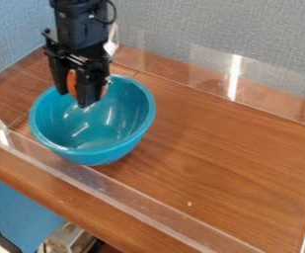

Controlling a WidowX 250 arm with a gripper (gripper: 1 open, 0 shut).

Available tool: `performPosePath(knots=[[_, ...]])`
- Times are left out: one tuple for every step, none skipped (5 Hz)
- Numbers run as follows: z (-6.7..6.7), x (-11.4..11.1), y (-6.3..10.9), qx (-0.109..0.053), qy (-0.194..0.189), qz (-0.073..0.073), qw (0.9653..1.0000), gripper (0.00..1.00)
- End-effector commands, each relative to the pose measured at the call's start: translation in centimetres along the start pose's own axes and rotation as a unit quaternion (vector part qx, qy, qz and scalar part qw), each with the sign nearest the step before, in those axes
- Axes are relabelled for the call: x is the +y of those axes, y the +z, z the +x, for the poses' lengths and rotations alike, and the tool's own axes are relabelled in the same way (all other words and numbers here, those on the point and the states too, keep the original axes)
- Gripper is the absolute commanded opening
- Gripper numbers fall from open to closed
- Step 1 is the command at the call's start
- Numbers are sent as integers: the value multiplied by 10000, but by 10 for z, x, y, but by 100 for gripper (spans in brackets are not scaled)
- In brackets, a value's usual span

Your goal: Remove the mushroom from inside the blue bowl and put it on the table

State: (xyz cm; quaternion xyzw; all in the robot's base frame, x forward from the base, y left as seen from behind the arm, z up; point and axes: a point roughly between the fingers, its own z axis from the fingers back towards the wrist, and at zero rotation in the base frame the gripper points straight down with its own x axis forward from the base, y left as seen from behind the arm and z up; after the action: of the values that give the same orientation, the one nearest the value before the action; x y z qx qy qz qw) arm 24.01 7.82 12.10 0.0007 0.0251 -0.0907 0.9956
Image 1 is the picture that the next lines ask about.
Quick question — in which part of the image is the clear acrylic back barrier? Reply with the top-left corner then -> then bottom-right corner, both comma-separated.
114,45 -> 305,125

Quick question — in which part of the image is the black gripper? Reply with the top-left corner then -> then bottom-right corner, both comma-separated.
43,1 -> 112,108

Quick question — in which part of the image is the clear acrylic front barrier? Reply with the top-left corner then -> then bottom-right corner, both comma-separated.
0,120 -> 262,253

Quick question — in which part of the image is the clear acrylic barrier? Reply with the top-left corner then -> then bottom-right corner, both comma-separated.
114,45 -> 305,125
0,120 -> 262,253

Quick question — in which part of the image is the black cable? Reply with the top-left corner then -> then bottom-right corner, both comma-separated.
89,0 -> 118,26

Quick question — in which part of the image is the brown and white toy mushroom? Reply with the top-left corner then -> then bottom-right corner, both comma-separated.
64,41 -> 119,102

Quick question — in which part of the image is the white box under table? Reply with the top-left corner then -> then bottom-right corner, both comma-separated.
36,221 -> 96,253

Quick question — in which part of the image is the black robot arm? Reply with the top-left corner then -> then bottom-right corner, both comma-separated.
43,0 -> 116,108

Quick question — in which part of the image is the blue bowl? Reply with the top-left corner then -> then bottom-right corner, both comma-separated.
28,75 -> 155,166

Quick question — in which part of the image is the clear acrylic corner bracket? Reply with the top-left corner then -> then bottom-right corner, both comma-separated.
108,23 -> 119,56

